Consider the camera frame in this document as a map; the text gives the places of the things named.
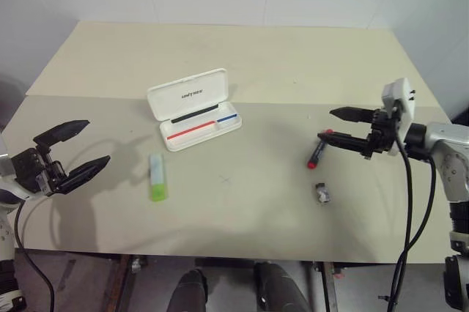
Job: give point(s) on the black pen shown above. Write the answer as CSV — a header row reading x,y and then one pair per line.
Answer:
x,y
194,114

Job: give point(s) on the rusty brown table frame bar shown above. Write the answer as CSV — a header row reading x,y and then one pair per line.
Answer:
x,y
116,282

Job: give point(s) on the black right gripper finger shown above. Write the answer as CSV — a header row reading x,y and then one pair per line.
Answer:
x,y
346,141
353,114

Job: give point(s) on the red pen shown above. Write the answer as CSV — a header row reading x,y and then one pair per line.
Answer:
x,y
190,131

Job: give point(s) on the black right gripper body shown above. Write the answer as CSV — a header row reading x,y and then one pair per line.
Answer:
x,y
381,134

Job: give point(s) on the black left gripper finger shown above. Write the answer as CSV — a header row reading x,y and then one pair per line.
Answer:
x,y
62,131
86,172

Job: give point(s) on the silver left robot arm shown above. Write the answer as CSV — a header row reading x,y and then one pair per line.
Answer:
x,y
5,238

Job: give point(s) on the blue pen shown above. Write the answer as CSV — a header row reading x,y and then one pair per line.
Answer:
x,y
226,118

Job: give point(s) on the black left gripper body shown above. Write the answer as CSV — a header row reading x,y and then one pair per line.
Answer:
x,y
34,173

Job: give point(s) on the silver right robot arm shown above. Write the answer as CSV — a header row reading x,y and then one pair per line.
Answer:
x,y
448,141

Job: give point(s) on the grey metal table frame bar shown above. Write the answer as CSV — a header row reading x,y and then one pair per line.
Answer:
x,y
328,286

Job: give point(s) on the red-capped dark marker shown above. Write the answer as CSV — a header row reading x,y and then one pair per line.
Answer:
x,y
317,154

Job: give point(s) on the white pen case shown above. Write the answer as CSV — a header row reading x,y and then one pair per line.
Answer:
x,y
190,103

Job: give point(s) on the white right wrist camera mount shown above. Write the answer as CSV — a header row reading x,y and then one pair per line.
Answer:
x,y
401,97

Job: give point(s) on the green glue stick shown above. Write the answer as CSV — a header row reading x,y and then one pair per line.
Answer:
x,y
158,177

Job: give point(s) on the dark rounded shape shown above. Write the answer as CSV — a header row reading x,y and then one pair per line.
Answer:
x,y
280,288
190,290

